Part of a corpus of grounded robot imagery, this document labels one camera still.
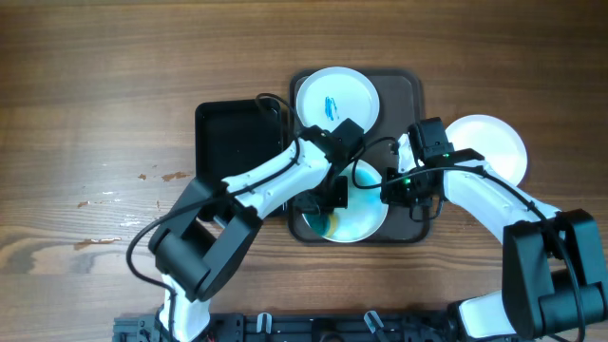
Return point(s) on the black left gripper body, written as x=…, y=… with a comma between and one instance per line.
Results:
x=325, y=198

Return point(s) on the plate with blue stain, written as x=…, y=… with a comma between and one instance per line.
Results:
x=334, y=94

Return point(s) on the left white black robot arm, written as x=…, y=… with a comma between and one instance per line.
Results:
x=203, y=239

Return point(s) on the black plastic water tray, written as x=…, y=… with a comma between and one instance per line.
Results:
x=232, y=137

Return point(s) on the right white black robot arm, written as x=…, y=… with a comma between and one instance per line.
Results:
x=554, y=276

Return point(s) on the teal and yellow sponge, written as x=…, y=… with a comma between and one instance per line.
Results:
x=328, y=225

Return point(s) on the white plate blue stain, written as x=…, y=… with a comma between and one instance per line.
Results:
x=362, y=218

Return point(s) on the brown serving tray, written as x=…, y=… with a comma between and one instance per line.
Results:
x=401, y=104

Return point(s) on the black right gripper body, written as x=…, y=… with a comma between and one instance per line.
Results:
x=408, y=194

